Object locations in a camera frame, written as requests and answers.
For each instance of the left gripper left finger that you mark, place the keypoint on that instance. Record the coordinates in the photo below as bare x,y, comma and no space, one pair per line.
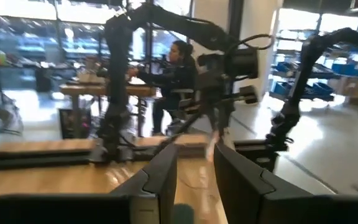
73,208

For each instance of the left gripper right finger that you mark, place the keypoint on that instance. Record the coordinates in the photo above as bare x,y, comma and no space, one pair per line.
275,205

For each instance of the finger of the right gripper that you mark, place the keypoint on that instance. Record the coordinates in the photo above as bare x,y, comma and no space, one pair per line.
217,118
229,118

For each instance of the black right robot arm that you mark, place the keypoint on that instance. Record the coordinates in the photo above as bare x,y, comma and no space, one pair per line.
117,77

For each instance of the office chair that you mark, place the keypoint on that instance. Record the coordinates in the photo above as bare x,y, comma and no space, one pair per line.
185,102

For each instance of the seated person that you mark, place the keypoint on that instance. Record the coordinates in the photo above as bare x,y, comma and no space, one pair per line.
176,77

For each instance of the black computer tower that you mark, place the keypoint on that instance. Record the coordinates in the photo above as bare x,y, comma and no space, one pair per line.
73,124

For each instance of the shelf cart with blue bins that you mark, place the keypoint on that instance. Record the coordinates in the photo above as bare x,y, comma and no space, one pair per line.
322,88

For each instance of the wooden desk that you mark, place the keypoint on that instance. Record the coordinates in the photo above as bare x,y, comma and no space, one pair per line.
89,90

